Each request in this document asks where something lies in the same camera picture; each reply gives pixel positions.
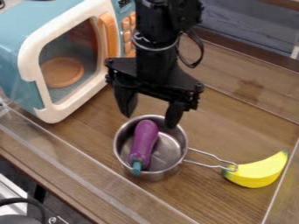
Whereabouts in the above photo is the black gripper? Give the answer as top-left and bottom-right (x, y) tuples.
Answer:
(104, 58), (204, 129)

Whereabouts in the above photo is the purple toy eggplant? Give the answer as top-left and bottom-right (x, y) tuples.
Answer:
(128, 119), (158, 175)

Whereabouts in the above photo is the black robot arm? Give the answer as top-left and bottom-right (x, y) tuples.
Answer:
(105, 0), (204, 129)

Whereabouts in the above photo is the orange microwave turntable plate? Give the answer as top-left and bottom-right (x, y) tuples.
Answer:
(41, 57), (84, 88)

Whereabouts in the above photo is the clear acrylic front barrier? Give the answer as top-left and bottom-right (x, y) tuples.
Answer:
(0, 100), (199, 224)

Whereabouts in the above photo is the blue white toy microwave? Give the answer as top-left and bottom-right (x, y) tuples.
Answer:
(0, 0), (136, 123)

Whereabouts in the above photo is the yellow toy banana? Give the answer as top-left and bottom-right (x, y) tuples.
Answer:
(221, 150), (288, 188)

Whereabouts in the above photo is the black cable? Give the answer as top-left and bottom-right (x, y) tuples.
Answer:
(173, 27), (205, 69)

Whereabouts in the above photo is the silver pot with wire handle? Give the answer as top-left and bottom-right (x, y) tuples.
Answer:
(113, 115), (239, 181)

